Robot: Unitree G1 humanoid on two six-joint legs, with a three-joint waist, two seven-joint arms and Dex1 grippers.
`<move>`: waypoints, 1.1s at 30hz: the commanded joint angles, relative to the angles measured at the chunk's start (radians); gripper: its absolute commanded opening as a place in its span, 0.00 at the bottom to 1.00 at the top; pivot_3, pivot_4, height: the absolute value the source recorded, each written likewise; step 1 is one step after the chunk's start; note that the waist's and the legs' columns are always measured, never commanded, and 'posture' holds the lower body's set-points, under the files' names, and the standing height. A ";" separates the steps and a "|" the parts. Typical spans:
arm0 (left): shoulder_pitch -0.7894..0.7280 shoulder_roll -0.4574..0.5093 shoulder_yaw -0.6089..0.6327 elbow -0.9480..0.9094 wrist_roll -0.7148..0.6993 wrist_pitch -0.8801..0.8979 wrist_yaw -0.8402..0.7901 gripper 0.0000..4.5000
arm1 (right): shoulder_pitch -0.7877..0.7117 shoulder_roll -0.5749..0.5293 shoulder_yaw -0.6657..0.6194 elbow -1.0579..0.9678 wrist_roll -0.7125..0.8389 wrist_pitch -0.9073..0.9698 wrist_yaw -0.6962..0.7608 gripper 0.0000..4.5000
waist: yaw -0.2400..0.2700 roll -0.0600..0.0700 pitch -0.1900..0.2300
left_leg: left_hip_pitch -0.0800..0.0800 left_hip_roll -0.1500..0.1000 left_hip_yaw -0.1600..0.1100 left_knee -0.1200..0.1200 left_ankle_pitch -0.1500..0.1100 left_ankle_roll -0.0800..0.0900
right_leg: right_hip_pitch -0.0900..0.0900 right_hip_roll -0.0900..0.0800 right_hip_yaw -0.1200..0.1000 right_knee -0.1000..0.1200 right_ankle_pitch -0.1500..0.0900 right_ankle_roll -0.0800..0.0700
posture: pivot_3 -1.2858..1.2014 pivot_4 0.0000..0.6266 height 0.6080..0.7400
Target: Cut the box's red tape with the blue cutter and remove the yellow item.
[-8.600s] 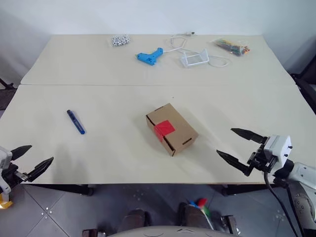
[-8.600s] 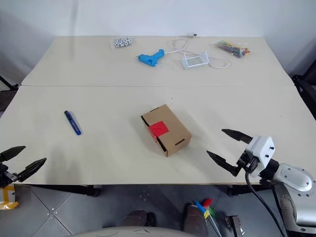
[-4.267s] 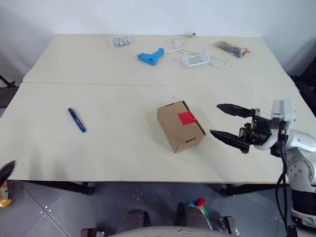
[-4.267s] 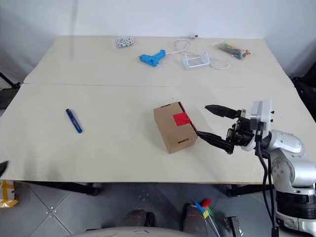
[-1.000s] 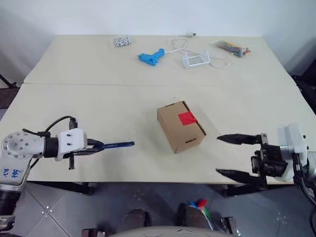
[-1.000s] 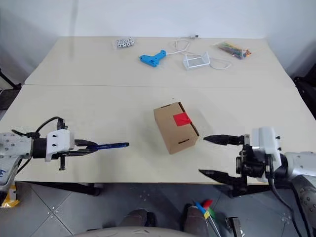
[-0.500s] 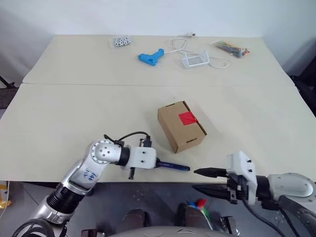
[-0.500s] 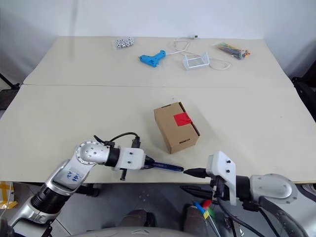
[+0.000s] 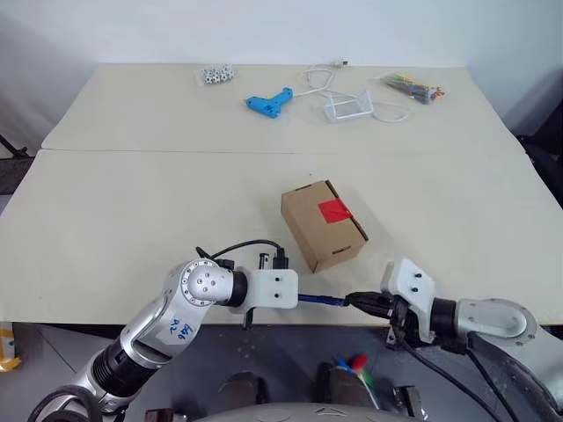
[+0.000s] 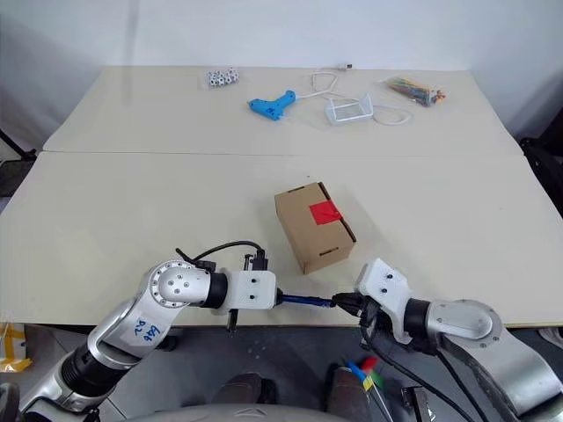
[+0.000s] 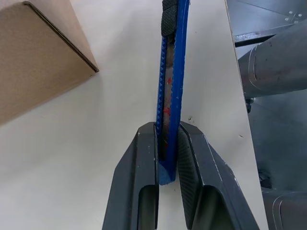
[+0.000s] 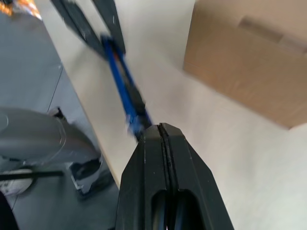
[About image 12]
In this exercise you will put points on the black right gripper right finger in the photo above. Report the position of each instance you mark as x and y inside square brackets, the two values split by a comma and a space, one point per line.
[192, 182]

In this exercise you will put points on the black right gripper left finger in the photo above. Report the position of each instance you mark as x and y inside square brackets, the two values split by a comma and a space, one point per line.
[141, 172]

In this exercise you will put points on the yellow plastic bag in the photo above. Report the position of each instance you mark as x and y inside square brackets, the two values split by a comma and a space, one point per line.
[14, 7]

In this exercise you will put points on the brown cardboard box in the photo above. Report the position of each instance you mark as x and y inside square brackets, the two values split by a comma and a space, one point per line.
[239, 72]

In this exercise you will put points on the blue pen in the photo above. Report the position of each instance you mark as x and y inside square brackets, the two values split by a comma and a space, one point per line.
[117, 72]

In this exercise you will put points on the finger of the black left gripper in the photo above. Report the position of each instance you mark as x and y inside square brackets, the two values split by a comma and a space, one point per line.
[112, 21]
[79, 21]

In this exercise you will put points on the thin black rod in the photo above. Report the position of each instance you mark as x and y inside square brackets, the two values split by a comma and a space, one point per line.
[31, 174]

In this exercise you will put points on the silver robot torso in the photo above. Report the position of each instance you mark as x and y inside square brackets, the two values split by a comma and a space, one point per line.
[36, 134]

